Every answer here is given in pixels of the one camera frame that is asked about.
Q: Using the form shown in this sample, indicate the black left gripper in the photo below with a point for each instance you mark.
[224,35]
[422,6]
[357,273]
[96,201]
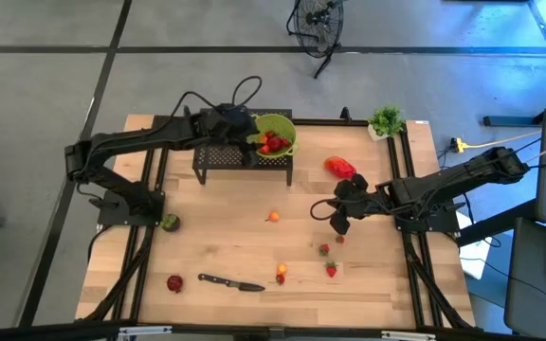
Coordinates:
[232,125]

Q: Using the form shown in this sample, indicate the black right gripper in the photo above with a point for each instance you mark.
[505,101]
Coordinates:
[358,206]

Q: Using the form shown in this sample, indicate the small orange peach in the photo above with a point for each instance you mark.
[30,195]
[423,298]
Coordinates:
[264,149]
[281,269]
[263,140]
[273,217]

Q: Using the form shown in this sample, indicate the red strawberry green leaves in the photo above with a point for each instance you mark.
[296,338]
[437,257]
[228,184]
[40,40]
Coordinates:
[323,249]
[331,270]
[285,142]
[269,134]
[339,239]

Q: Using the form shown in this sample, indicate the dark red plum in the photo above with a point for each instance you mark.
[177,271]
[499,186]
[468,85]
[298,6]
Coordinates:
[274,143]

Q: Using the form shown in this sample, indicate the green plastic colander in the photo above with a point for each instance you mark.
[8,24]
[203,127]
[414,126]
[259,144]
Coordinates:
[282,124]

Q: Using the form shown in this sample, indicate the dark green avocado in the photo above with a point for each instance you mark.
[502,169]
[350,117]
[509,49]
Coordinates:
[170,222]

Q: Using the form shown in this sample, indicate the black kitchen knife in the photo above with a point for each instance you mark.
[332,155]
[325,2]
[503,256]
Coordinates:
[216,280]

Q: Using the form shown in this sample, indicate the dark red pomegranate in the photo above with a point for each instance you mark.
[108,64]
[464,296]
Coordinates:
[175,283]

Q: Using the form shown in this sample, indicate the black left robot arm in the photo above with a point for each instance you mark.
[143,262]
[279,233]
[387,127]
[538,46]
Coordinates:
[135,139]

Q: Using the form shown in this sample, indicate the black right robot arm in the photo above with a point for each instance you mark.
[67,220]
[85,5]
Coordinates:
[443,182]

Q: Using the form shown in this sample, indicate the black perforated metal shelf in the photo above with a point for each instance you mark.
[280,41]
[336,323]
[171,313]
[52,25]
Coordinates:
[225,156]

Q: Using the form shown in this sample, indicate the long red bell pepper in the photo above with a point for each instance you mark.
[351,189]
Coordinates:
[340,168]

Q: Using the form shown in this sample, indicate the green plant in white pot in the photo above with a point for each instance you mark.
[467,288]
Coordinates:
[387,122]

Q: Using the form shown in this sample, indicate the red strawberry long green stem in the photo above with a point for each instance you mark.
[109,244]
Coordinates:
[280,279]

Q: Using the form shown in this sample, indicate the yellow power strip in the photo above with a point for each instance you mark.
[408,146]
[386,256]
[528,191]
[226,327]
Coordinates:
[458,145]

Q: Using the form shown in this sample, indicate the white floor box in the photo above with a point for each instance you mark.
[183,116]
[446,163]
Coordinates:
[474,260]

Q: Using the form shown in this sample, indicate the black floor fan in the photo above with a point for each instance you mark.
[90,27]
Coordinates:
[318,19]

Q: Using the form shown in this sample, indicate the black desk leg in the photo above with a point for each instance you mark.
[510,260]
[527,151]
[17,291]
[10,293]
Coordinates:
[500,222]

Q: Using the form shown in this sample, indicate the dark floor foot bar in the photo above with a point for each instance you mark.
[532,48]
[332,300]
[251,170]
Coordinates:
[510,121]

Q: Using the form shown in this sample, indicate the dark grey side desk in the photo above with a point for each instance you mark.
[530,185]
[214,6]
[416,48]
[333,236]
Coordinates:
[533,284]

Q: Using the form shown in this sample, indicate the black aluminium table frame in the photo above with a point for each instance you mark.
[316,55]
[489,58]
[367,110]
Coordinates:
[330,121]

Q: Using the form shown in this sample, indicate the silver metal bracket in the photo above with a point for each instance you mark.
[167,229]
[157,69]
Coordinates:
[145,330]
[408,335]

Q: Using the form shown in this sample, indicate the black overhead frame beam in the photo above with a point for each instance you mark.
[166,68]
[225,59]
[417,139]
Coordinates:
[41,334]

